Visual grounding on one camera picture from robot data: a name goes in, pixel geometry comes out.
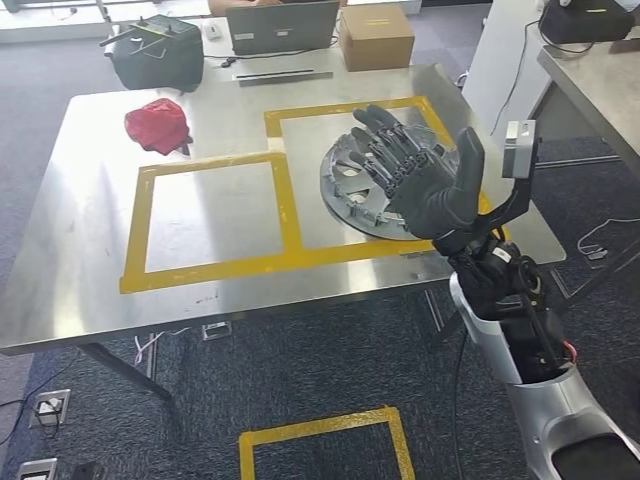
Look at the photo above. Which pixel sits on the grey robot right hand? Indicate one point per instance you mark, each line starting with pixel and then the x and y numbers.
pixel 435 199

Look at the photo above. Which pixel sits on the grey plastic wheel hubcap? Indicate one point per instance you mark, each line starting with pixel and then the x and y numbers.
pixel 345 179

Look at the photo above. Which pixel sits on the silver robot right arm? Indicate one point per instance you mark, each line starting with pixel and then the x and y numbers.
pixel 550 411

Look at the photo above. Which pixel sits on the stainless steel workbench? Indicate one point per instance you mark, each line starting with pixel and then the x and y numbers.
pixel 600 86
pixel 75 232

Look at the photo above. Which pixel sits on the white pillar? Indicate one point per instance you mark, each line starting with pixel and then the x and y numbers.
pixel 500 60

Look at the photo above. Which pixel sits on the brown cardboard box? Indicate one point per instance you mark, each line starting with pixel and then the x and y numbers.
pixel 375 40

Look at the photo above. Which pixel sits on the grey laptop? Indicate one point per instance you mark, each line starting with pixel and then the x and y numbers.
pixel 282 26

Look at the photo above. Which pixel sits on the black equipment case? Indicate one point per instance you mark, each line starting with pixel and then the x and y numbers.
pixel 585 20

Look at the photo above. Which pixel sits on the light grey desk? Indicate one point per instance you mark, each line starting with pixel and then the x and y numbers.
pixel 220 74

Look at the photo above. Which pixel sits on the white computer mouse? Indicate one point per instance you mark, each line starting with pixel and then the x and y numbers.
pixel 213 30

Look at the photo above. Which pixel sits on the yellow floor tape outline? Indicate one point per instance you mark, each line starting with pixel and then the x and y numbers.
pixel 247 457

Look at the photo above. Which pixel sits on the red cloth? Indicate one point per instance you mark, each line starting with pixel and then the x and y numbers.
pixel 157 126

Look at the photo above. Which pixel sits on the black equipment bag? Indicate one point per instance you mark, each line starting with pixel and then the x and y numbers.
pixel 155 56

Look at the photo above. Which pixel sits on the yellow table tape outline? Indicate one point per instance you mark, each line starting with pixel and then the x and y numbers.
pixel 132 232

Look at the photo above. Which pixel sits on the white low ledge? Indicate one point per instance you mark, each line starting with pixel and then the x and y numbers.
pixel 45 23

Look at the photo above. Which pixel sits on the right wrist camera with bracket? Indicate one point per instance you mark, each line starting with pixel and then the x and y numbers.
pixel 520 149

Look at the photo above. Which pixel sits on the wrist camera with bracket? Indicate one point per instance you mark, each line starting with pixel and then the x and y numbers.
pixel 520 149
pixel 87 474

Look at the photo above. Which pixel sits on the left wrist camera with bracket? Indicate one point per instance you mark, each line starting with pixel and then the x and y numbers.
pixel 87 474

